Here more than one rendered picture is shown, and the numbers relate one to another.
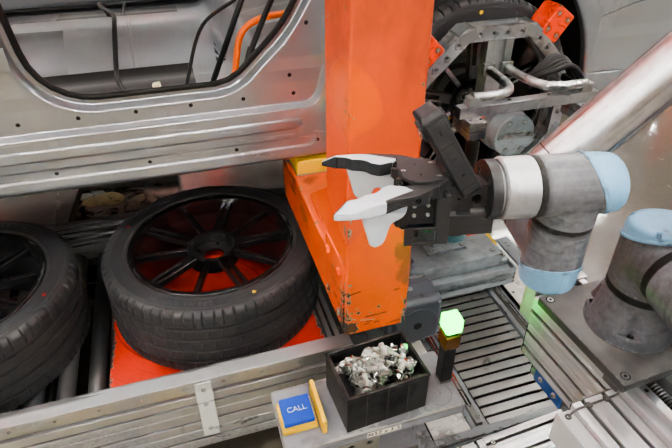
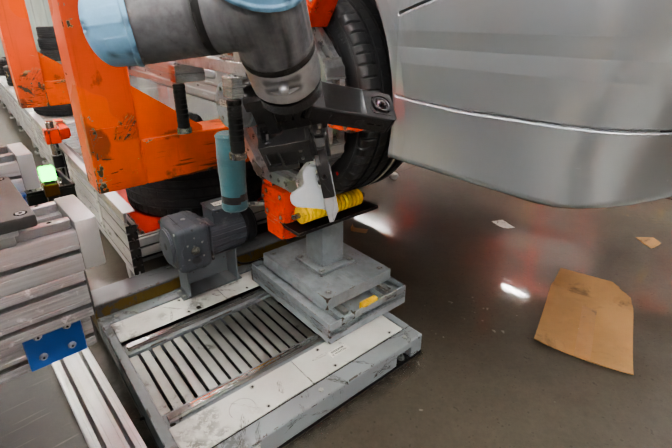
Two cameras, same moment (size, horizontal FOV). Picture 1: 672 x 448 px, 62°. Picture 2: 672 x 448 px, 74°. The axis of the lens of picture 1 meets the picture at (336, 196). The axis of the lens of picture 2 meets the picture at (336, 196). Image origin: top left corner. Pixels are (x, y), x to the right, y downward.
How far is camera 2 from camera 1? 220 cm
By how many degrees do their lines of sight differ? 60
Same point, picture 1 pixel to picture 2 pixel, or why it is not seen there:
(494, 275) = (311, 315)
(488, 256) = (315, 291)
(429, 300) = (171, 229)
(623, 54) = (440, 80)
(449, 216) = not seen: outside the picture
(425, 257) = (292, 258)
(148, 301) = not seen: hidden behind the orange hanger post
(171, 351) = not seen: hidden behind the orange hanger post
